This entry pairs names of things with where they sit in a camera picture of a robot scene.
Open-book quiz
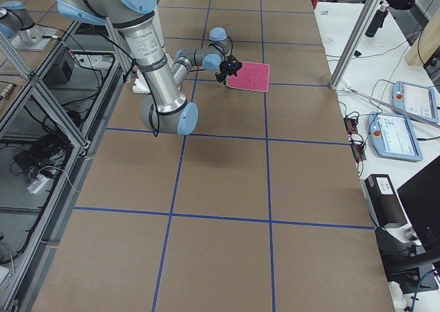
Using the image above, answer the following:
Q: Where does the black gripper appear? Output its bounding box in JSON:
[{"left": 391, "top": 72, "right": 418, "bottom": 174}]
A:
[{"left": 215, "top": 69, "right": 234, "bottom": 82}]

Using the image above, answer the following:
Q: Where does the pink and grey towel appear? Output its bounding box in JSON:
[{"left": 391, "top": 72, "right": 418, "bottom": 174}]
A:
[{"left": 226, "top": 61, "right": 270, "bottom": 93}]

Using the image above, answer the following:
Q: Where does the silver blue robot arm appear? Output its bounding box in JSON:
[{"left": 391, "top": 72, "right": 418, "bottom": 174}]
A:
[{"left": 56, "top": 0, "right": 242, "bottom": 135}]

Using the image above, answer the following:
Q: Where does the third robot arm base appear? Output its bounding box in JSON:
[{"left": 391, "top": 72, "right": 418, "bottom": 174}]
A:
[{"left": 1, "top": 1, "right": 49, "bottom": 52}]

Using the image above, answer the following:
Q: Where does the reacher grabber stick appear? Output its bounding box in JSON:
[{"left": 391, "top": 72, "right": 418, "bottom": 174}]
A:
[{"left": 344, "top": 85, "right": 439, "bottom": 129}]

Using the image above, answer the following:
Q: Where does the small electronics board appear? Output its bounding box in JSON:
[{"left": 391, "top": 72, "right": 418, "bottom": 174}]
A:
[{"left": 344, "top": 116, "right": 366, "bottom": 163}]

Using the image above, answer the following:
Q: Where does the black bottle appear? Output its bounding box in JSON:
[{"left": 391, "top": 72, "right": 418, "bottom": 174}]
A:
[{"left": 365, "top": 1, "right": 389, "bottom": 38}]

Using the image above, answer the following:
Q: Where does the near teach pendant tablet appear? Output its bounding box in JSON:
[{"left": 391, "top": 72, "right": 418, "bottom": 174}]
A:
[{"left": 368, "top": 113, "right": 423, "bottom": 162}]

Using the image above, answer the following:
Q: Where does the teach pendant tablet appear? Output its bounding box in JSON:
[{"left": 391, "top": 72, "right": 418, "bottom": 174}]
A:
[
  {"left": 368, "top": 113, "right": 423, "bottom": 162},
  {"left": 392, "top": 81, "right": 439, "bottom": 124}
]

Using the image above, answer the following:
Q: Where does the black power box with label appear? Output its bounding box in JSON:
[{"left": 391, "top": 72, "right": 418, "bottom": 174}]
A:
[{"left": 364, "top": 174, "right": 407, "bottom": 228}]

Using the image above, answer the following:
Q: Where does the far teach pendant tablet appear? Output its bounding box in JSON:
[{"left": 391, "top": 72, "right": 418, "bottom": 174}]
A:
[{"left": 392, "top": 81, "right": 439, "bottom": 124}]

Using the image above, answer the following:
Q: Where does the wooden board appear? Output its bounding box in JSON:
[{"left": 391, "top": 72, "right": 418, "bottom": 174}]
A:
[{"left": 404, "top": 0, "right": 439, "bottom": 67}]

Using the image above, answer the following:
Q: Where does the white power strip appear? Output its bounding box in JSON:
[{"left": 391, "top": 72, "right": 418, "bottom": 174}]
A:
[{"left": 27, "top": 174, "right": 49, "bottom": 194}]

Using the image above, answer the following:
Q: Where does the black computer monitor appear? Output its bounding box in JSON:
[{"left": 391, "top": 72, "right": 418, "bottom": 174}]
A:
[{"left": 375, "top": 158, "right": 439, "bottom": 294}]

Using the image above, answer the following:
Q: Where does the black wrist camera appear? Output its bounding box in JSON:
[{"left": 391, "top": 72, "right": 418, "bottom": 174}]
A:
[{"left": 220, "top": 59, "right": 242, "bottom": 76}]

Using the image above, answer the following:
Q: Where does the aluminium frame rack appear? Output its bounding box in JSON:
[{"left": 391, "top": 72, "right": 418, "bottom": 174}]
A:
[{"left": 1, "top": 22, "right": 130, "bottom": 311}]

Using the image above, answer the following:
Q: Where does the aluminium frame post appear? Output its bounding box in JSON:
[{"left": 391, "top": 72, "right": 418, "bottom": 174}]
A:
[{"left": 328, "top": 0, "right": 381, "bottom": 90}]

